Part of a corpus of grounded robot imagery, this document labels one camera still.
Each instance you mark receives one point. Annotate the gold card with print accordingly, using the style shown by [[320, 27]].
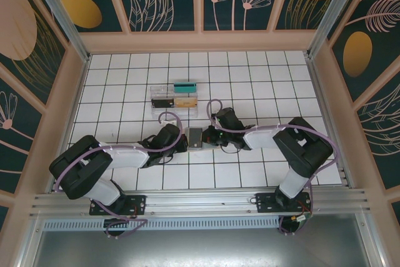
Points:
[[186, 103]]

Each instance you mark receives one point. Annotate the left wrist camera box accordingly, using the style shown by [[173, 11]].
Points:
[[170, 121]]

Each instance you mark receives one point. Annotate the black card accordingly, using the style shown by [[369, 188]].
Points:
[[162, 103]]

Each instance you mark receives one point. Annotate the teal card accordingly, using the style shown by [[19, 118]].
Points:
[[185, 88]]

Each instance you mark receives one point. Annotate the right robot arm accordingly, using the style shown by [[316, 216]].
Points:
[[303, 148]]

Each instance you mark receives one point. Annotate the clear acrylic card organizer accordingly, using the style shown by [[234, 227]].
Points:
[[175, 113]]

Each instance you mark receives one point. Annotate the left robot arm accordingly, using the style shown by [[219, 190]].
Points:
[[81, 167]]

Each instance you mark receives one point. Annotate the grey card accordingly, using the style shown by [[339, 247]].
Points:
[[195, 135]]

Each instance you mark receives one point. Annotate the aluminium front rail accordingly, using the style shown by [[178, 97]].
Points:
[[200, 204]]

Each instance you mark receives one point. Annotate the grey metal sheet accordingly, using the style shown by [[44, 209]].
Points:
[[200, 248]]

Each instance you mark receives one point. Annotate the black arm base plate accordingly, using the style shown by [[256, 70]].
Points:
[[265, 206], [137, 204]]

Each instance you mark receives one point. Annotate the aluminium corner post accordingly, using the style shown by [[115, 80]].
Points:
[[334, 7], [62, 13]]

